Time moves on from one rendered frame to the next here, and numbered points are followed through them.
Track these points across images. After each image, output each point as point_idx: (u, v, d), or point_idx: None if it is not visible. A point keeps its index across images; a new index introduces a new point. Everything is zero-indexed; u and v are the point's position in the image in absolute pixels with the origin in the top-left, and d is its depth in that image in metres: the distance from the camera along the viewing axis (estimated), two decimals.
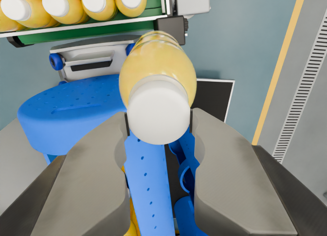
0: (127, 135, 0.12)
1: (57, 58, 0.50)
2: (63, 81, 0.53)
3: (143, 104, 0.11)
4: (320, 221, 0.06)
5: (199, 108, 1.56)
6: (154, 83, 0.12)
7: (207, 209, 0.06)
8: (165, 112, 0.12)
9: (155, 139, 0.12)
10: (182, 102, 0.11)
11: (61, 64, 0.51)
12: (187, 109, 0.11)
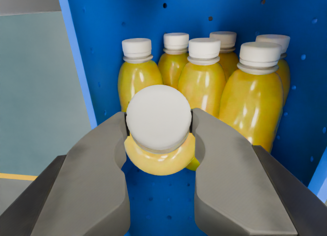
0: (127, 135, 0.12)
1: None
2: None
3: (144, 98, 0.12)
4: (320, 221, 0.06)
5: None
6: (155, 89, 0.13)
7: (207, 209, 0.06)
8: (165, 106, 0.12)
9: (154, 138, 0.11)
10: (181, 95, 0.12)
11: None
12: (186, 102, 0.12)
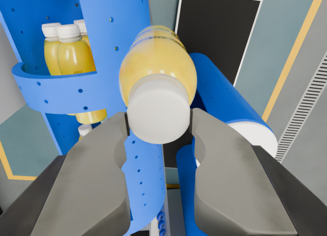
0: (127, 135, 0.12)
1: None
2: None
3: None
4: (320, 221, 0.06)
5: (215, 33, 1.31)
6: None
7: (207, 209, 0.06)
8: None
9: None
10: None
11: None
12: None
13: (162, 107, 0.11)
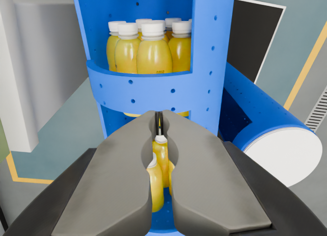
0: (156, 134, 0.12)
1: None
2: None
3: None
4: (289, 207, 0.06)
5: (236, 39, 1.31)
6: None
7: (186, 212, 0.06)
8: None
9: None
10: None
11: None
12: None
13: None
